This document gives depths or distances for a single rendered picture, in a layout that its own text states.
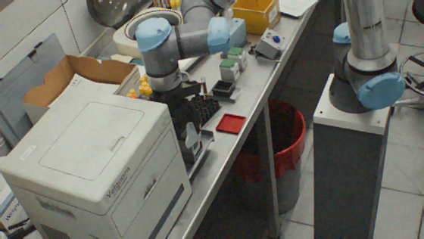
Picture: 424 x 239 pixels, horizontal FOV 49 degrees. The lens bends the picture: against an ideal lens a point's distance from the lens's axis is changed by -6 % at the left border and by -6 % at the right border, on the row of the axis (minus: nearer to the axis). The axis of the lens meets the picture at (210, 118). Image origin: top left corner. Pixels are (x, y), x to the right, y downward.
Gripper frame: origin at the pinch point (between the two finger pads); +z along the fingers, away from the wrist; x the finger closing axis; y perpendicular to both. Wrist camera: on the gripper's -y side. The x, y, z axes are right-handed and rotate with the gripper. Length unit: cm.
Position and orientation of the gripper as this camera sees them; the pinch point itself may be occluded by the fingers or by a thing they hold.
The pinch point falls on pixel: (186, 140)
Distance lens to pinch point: 125.7
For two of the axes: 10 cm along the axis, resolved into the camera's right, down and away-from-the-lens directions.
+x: 9.0, 1.7, -4.0
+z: 1.5, 7.4, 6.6
